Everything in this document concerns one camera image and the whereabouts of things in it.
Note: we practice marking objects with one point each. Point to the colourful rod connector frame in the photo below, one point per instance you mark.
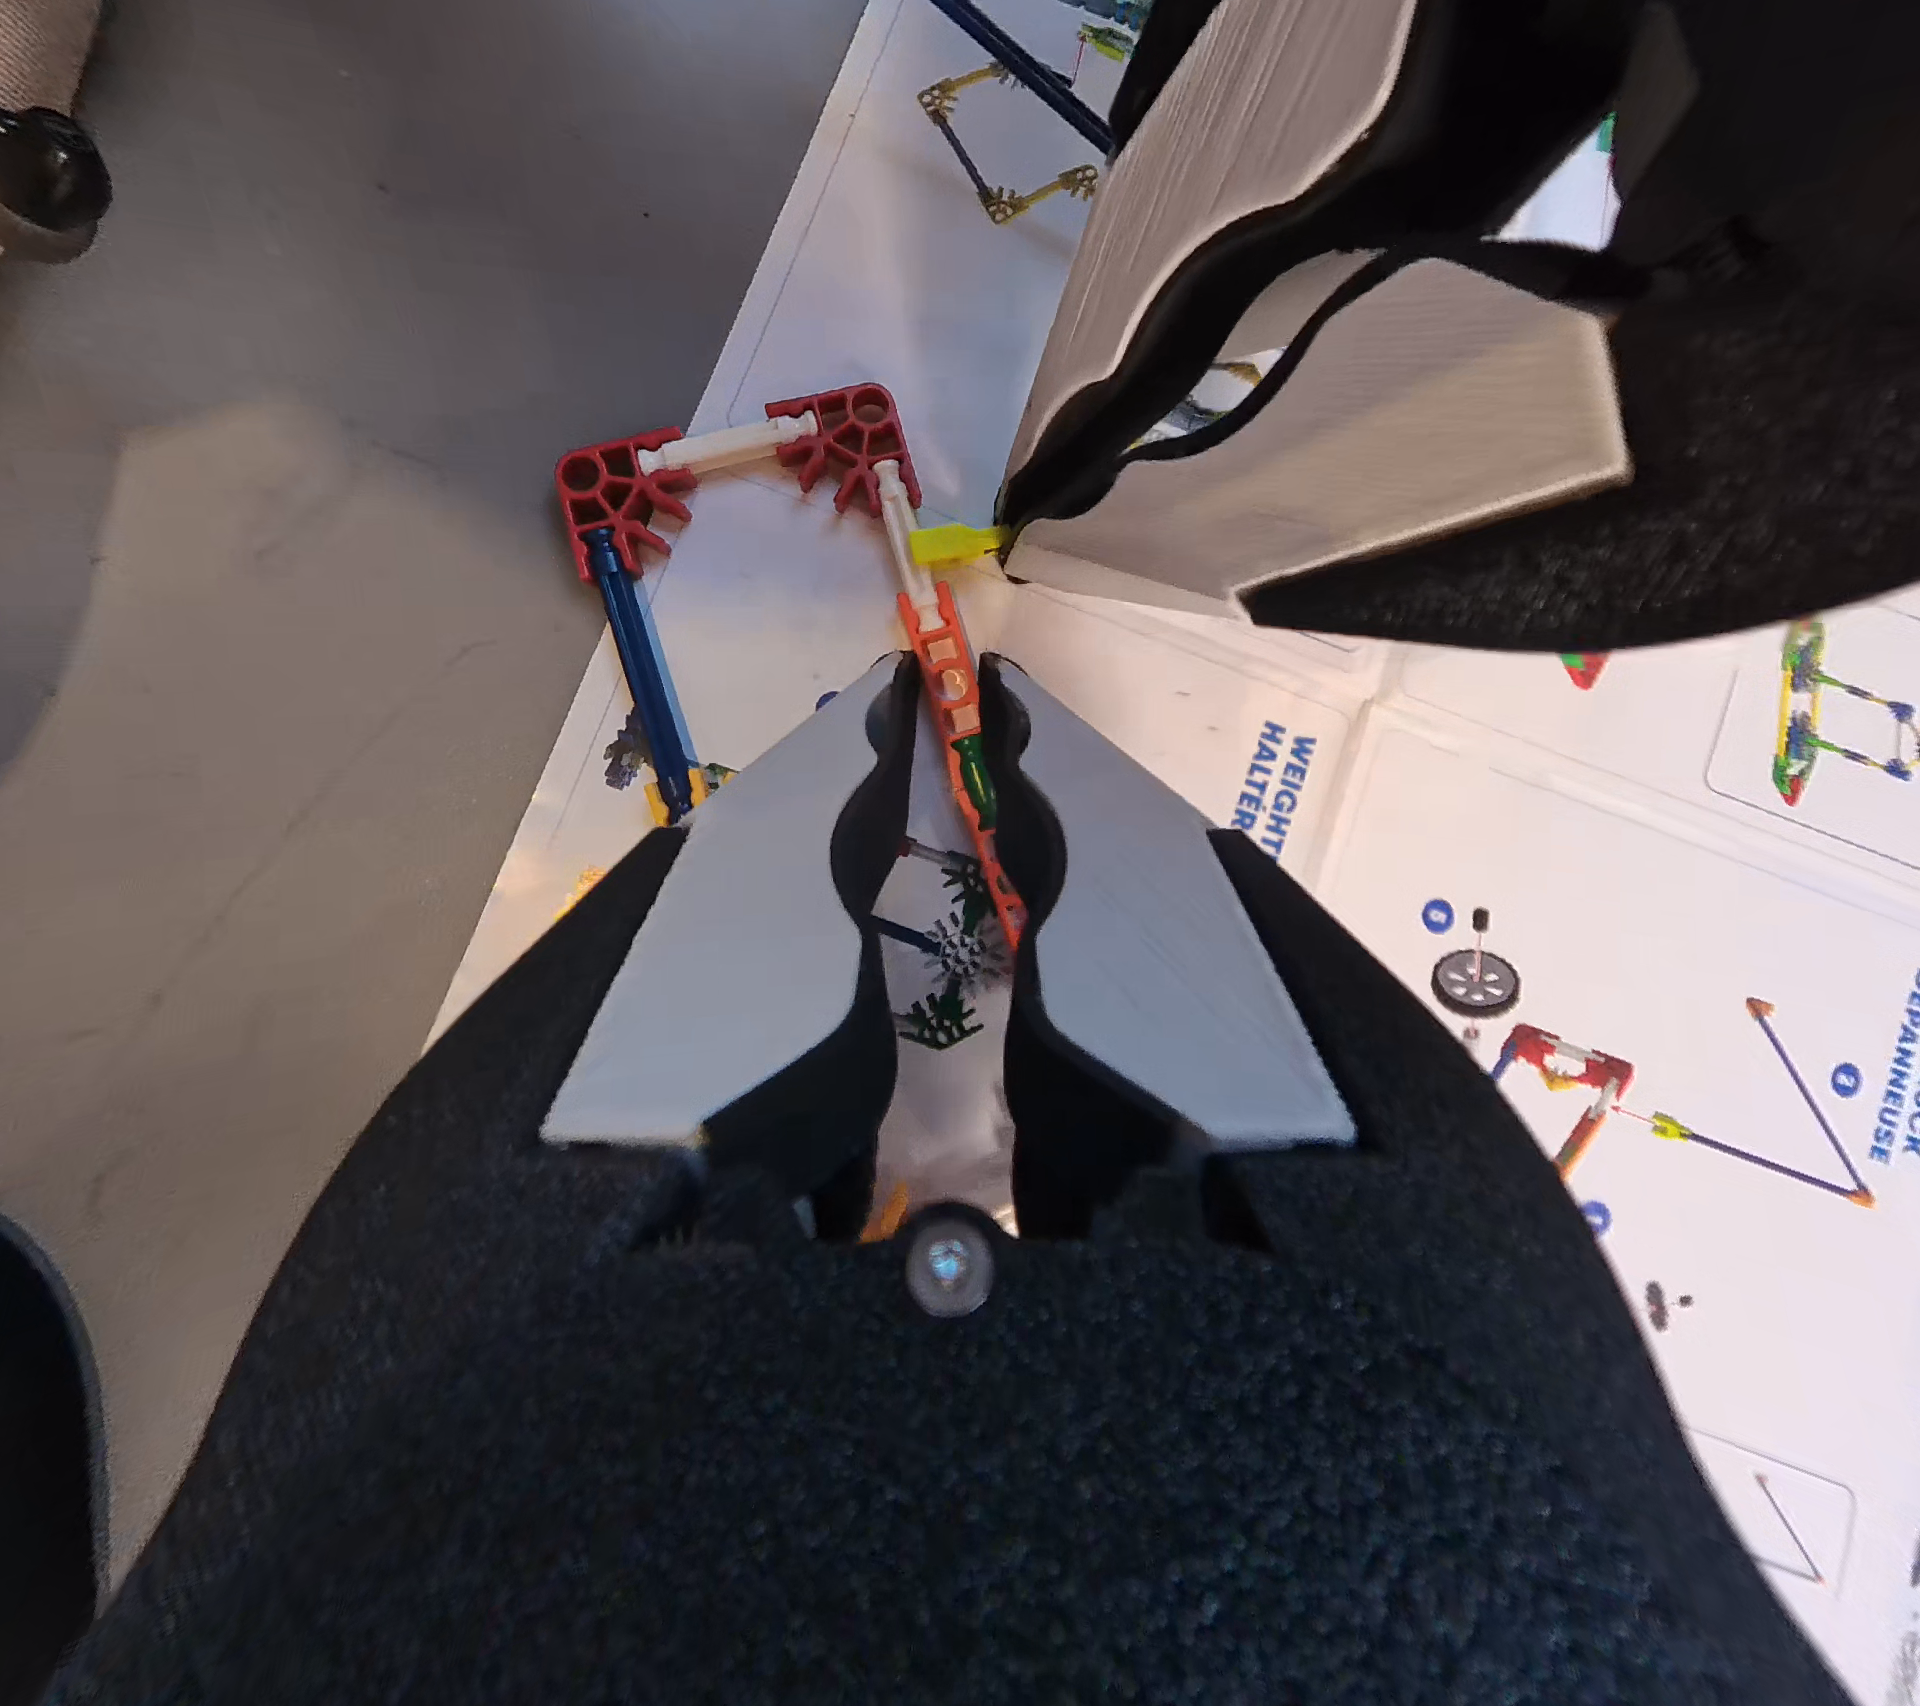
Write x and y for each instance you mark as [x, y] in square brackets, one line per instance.
[631, 498]

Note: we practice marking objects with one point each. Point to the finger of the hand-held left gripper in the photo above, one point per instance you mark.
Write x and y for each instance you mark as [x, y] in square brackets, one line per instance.
[1412, 434]
[1292, 54]

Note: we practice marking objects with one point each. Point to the blue plastic rod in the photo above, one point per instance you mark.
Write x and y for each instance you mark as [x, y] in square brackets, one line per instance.
[1007, 52]

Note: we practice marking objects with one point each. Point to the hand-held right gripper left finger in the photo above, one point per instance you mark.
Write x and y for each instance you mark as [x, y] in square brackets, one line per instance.
[723, 985]

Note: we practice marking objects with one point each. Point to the yellow-green clip connector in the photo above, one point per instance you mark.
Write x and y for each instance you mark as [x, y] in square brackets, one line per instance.
[959, 541]

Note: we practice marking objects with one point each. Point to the white building instruction sheet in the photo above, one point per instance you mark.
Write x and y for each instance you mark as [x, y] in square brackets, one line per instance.
[1442, 806]

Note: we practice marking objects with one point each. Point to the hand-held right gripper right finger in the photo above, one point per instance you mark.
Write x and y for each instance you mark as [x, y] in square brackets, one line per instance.
[1171, 985]

